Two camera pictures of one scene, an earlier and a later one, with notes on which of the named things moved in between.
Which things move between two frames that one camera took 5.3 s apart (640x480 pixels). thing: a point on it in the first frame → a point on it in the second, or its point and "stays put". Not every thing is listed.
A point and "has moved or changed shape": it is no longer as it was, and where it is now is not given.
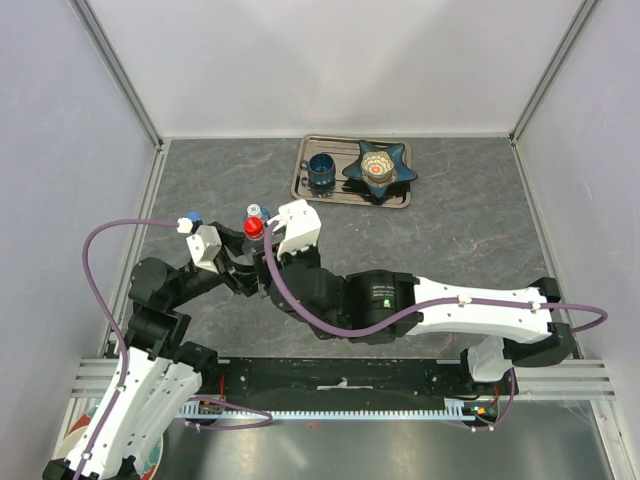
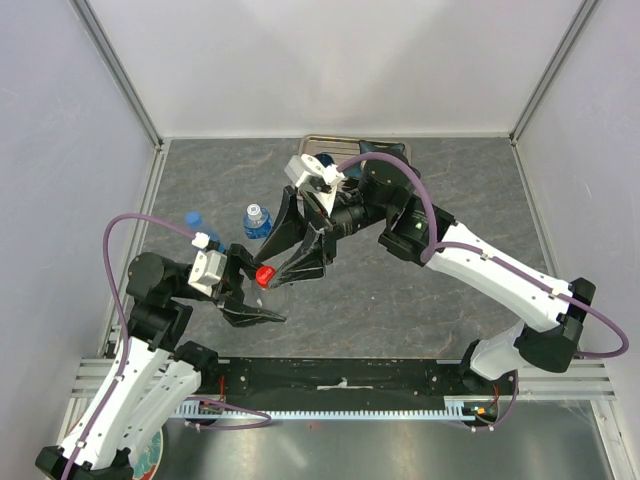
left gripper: (240, 274) → (232, 298)
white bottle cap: (253, 209) stays put
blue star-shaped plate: (402, 173) stays put
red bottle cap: (253, 228) has moved or changed shape
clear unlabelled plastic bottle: (252, 250) has moved or changed shape
